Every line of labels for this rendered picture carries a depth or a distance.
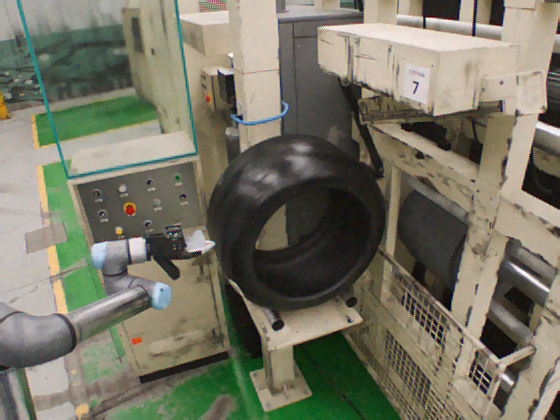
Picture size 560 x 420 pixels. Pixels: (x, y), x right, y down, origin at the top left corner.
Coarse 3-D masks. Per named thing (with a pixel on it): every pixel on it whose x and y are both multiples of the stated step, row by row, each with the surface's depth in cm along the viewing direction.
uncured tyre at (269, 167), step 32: (256, 160) 124; (288, 160) 118; (320, 160) 119; (352, 160) 126; (224, 192) 126; (256, 192) 116; (288, 192) 117; (352, 192) 125; (224, 224) 121; (256, 224) 118; (320, 224) 164; (352, 224) 158; (384, 224) 140; (224, 256) 123; (256, 256) 157; (288, 256) 163; (320, 256) 164; (352, 256) 153; (256, 288) 128; (288, 288) 153; (320, 288) 152
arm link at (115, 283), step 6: (126, 270) 121; (108, 276) 117; (114, 276) 117; (120, 276) 118; (126, 276) 119; (132, 276) 119; (108, 282) 118; (114, 282) 118; (120, 282) 118; (126, 282) 117; (108, 288) 119; (114, 288) 118; (120, 288) 117; (126, 288) 116; (108, 294) 120
